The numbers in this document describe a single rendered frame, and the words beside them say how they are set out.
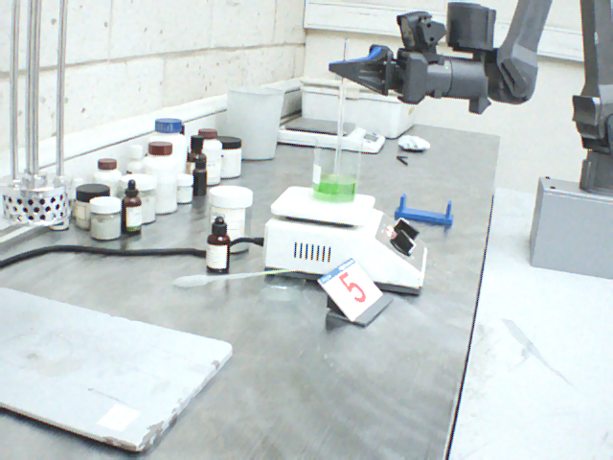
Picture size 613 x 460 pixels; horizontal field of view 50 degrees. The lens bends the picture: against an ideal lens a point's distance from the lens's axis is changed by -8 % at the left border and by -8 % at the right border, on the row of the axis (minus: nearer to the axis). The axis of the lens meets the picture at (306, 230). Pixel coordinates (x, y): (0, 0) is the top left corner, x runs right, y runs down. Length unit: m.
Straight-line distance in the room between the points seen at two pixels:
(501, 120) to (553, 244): 1.32
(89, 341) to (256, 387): 0.17
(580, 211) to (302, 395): 0.55
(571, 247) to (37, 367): 0.74
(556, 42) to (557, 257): 1.30
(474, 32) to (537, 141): 1.42
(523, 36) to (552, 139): 1.38
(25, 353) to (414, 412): 0.36
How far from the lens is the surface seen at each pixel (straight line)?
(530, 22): 0.99
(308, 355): 0.71
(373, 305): 0.83
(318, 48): 2.40
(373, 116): 1.97
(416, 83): 0.84
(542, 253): 1.05
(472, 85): 0.94
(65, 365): 0.66
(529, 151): 2.34
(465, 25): 0.94
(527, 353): 0.78
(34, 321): 0.74
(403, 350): 0.74
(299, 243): 0.87
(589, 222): 1.04
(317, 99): 2.01
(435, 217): 1.20
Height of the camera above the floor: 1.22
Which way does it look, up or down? 17 degrees down
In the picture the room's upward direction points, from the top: 5 degrees clockwise
